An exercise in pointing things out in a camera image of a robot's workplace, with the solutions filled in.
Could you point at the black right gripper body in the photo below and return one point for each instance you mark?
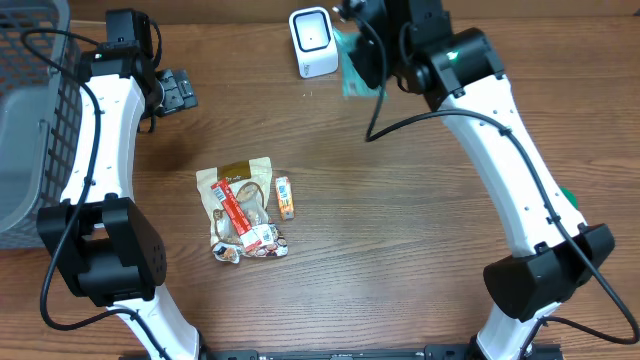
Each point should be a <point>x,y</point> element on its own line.
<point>367,62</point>

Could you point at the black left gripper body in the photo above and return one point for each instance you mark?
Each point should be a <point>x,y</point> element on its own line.
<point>177,89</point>

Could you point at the teal tissue pack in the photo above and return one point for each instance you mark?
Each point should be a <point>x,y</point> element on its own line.
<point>352,84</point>

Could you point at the brown nut snack pouch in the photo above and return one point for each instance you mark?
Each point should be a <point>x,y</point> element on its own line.
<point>250,182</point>

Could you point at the red snack bar wrapper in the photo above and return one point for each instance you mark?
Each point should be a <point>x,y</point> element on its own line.
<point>248,237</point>

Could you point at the orange snack packet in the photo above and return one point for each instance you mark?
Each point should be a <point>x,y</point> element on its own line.
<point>285,198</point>

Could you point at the green bottle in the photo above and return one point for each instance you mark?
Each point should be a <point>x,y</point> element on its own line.
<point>570,197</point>

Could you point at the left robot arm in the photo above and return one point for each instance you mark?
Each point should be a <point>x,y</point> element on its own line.
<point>100,242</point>

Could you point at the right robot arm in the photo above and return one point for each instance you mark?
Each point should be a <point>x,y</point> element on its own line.
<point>553,251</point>

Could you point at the white barcode scanner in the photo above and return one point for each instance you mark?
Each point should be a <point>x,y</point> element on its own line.
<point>314,42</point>

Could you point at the grey plastic mesh basket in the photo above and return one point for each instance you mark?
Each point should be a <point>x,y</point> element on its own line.
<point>40,114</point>

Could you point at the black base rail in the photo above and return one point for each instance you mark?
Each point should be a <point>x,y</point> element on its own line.
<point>430,352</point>

